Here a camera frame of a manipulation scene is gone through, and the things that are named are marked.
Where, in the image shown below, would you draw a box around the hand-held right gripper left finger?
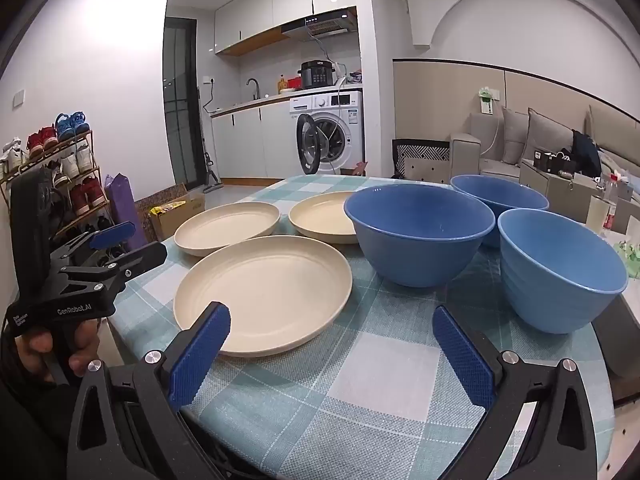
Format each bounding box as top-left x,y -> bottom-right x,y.
66,301 -> 232,480

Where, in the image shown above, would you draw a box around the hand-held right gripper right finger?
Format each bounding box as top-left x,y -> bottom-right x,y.
432,305 -> 598,480

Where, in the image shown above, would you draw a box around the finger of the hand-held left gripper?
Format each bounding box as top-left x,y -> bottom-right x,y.
50,221 -> 137,269
59,241 -> 168,294

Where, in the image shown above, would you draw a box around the cream plate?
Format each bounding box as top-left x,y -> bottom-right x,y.
173,234 -> 354,358
288,191 -> 373,245
173,202 -> 282,257

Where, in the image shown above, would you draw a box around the light blue bowl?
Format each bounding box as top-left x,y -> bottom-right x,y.
497,208 -> 629,335

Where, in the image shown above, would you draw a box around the dark blue bowl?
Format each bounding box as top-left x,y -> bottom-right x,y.
343,183 -> 497,289
450,174 -> 550,250

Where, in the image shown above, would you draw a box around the person's left hand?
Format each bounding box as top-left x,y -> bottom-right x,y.
15,317 -> 102,382

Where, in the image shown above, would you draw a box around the purple bag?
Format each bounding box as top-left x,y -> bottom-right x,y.
105,173 -> 148,246

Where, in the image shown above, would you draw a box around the brown patterned carton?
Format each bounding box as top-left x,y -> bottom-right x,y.
135,183 -> 188,221

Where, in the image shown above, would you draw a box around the cardboard box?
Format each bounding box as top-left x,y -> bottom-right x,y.
149,195 -> 207,242

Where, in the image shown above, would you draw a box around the wooden shoe rack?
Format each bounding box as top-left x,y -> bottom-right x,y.
0,129 -> 113,261

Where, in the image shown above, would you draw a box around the teal checked tablecloth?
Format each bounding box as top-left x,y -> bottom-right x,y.
107,175 -> 618,480

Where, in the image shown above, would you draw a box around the upright vacuum cleaner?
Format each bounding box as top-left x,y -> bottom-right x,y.
197,87 -> 223,195

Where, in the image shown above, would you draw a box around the shoe rack with shoes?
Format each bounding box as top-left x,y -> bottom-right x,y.
0,112 -> 108,256

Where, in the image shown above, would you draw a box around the dark glass door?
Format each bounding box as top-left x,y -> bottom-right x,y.
163,16 -> 200,188

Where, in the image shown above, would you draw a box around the white lower cabinets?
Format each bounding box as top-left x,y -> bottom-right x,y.
210,102 -> 293,181

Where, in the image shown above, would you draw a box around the white cabinets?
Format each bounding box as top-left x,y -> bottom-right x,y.
210,102 -> 293,181
214,0 -> 371,56

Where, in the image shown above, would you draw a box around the marble coffee table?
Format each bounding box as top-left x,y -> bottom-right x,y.
592,227 -> 640,406

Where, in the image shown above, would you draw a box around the grey cabinet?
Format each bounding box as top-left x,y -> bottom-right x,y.
519,158 -> 633,223

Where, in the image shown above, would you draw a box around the green tissue pack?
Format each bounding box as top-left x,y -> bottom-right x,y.
612,241 -> 640,278

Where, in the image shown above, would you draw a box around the cream cup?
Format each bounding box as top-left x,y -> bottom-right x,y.
585,195 -> 613,235

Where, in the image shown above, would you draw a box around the grey sofa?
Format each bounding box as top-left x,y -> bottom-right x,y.
450,105 -> 640,196

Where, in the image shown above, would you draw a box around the black patterned folding chair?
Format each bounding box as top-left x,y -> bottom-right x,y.
391,138 -> 451,181

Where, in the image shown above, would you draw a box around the plastic bottle red label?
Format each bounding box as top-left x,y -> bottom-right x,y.
602,173 -> 619,231

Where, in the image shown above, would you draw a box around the black box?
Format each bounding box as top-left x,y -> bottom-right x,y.
532,148 -> 576,173

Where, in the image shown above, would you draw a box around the grey cushion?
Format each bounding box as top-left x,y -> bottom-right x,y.
501,106 -> 531,166
525,107 -> 575,166

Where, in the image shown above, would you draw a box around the dark jacket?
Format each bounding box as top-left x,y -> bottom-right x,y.
571,130 -> 602,178

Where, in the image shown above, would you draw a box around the white washing machine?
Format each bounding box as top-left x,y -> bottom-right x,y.
289,89 -> 364,177

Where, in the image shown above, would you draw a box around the black pressure cooker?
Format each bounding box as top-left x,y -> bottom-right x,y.
298,60 -> 335,90

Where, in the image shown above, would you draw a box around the range hood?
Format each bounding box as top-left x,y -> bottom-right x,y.
281,16 -> 351,42

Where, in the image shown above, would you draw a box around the white upper cabinets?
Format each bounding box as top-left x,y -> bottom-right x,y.
214,0 -> 371,56

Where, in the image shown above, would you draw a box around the wall control panel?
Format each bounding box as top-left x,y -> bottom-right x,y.
477,86 -> 501,116

